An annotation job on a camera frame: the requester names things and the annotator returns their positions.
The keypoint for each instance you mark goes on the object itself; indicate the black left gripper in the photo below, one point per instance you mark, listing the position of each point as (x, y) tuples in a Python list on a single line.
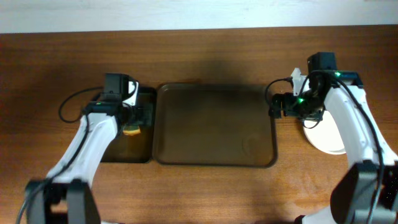
[(144, 115)]

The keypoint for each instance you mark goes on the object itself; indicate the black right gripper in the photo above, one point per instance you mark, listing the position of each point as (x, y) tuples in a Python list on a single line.
[(276, 106)]

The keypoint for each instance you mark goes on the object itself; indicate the yellow sponge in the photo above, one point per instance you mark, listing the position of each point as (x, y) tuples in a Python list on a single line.
[(131, 130)]

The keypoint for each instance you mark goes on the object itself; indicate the cream plate with ketchup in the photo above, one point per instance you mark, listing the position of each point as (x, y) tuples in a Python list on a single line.
[(324, 135)]

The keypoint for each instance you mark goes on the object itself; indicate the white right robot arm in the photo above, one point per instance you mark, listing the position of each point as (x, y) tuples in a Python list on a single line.
[(368, 191)]

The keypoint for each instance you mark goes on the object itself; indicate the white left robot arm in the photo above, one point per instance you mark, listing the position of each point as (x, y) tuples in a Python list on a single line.
[(65, 196)]

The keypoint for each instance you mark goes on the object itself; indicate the small black tray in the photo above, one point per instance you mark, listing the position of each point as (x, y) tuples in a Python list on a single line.
[(137, 148)]

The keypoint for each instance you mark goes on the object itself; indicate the large brown serving tray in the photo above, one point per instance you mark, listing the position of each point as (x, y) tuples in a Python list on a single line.
[(213, 125)]

